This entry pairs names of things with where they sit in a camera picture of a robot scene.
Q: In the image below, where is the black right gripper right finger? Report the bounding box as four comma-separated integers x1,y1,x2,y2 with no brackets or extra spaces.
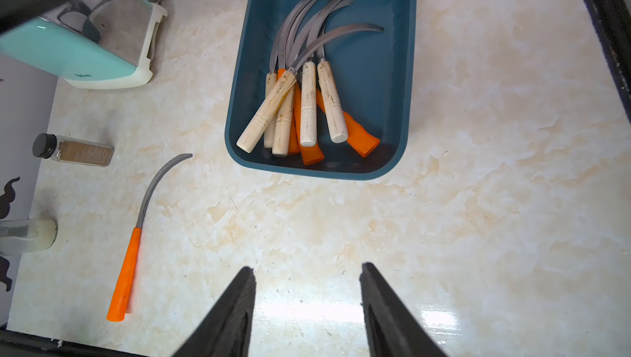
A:
360,263,445,356

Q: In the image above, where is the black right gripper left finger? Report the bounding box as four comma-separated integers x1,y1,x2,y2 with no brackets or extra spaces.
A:
174,267,256,357

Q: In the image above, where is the orange handle sickle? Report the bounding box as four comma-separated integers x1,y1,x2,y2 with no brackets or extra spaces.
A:
288,119,300,156
272,62,325,166
106,153,193,323

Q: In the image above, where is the orange handle sickle boxed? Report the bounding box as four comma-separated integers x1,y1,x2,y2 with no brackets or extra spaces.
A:
303,112,381,165

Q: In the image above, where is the wooden handle sickle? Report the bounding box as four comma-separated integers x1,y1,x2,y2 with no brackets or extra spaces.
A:
264,0,351,157
263,0,318,157
300,0,348,147
316,0,348,144
237,23,385,153

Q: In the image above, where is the teal plastic storage box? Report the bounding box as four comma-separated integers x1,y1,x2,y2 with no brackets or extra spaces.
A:
224,0,417,181

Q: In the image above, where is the clear glass jar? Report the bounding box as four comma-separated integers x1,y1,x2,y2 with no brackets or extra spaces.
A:
0,219,58,256

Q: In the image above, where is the black lid spice jar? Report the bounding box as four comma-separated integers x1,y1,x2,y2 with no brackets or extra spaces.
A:
32,133,114,167

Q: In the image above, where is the mint green toaster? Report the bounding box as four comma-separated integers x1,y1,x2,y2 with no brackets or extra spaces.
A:
1,0,168,90

